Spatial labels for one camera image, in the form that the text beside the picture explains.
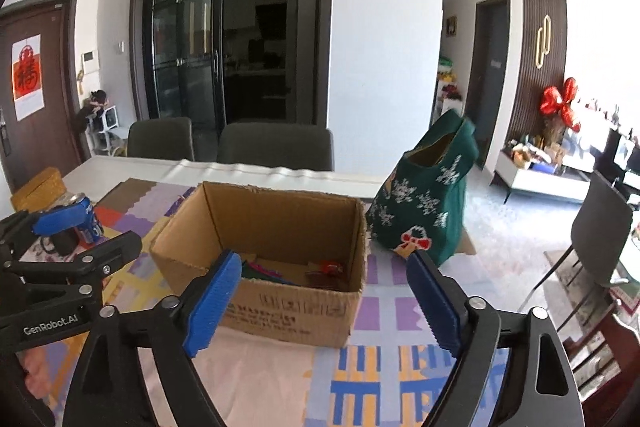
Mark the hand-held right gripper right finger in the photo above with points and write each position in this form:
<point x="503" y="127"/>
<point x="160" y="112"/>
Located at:
<point x="435" y="302"/>

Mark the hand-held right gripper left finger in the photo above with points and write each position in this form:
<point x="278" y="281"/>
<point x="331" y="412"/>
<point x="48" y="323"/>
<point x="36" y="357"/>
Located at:
<point x="210" y="302"/>

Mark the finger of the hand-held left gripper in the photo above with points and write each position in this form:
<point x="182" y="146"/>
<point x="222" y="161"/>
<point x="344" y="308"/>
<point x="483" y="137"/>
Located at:
<point x="117" y="249"/>
<point x="62" y="218"/>

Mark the dark green snack packet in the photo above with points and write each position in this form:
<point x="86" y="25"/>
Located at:
<point x="262" y="272"/>

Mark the cardboard box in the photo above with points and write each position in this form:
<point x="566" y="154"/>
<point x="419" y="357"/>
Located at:
<point x="295" y="312"/>

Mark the red candy packet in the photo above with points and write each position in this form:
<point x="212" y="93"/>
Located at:
<point x="331" y="267"/>

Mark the maroon striped snack packet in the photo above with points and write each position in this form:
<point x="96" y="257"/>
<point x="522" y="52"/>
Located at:
<point x="320" y="281"/>

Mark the person's left hand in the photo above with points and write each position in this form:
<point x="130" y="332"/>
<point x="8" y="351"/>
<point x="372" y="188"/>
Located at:
<point x="37" y="372"/>

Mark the black mug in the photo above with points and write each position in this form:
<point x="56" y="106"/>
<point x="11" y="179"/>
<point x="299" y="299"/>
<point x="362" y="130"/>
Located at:
<point x="62" y="244"/>

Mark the blue soda can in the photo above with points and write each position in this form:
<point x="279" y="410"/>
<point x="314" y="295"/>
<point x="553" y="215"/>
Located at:
<point x="92" y="227"/>

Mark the yellow rectangular box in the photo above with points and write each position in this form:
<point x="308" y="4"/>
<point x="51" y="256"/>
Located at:
<point x="37" y="189"/>

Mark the colourful patterned table mat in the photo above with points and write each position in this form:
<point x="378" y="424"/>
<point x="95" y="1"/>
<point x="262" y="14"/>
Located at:
<point x="390" y="302"/>

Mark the brown entrance door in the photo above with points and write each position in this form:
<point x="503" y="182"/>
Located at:
<point x="50" y="132"/>

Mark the green snowflake tote bag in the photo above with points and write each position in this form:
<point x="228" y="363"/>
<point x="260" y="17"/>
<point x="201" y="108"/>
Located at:
<point x="425" y="207"/>

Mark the white stool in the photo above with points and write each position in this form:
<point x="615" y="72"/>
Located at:
<point x="107" y="127"/>

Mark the dark plush toy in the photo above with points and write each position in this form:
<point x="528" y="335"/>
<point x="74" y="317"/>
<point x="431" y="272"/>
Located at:
<point x="92" y="107"/>

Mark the grey dining chair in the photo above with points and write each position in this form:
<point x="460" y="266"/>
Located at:
<point x="160" y="139"/>
<point x="275" y="147"/>
<point x="600" y="232"/>

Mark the red and white door poster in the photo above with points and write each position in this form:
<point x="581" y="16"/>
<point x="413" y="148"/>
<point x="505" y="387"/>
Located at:
<point x="29" y="77"/>

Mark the white low cabinet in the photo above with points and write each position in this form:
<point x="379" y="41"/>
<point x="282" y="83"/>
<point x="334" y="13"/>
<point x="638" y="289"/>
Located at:
<point x="535" y="179"/>

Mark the white intercom panel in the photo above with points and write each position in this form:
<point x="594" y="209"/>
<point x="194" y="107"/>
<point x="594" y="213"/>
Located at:
<point x="90" y="61"/>

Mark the dark wooden chair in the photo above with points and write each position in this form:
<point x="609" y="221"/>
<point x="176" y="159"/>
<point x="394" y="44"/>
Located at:
<point x="607" y="357"/>

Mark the white storage shelf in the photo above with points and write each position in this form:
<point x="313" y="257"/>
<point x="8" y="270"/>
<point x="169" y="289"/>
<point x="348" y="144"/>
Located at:
<point x="448" y="87"/>

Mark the dark interior door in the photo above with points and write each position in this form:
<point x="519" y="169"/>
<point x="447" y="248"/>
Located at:
<point x="487" y="82"/>

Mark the black sliding glass door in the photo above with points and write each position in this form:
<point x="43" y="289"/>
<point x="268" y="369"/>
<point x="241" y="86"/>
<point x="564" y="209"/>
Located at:
<point x="200" y="32"/>

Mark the red foil balloons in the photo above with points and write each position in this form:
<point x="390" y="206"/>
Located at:
<point x="560" y="104"/>

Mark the black television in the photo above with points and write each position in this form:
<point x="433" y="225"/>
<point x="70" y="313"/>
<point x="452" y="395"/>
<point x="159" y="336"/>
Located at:
<point x="622" y="152"/>

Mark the small wall picture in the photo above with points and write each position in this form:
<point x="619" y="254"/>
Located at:
<point x="452" y="25"/>

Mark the gold wall ornament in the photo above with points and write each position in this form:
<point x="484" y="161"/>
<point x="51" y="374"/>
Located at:
<point x="543" y="42"/>

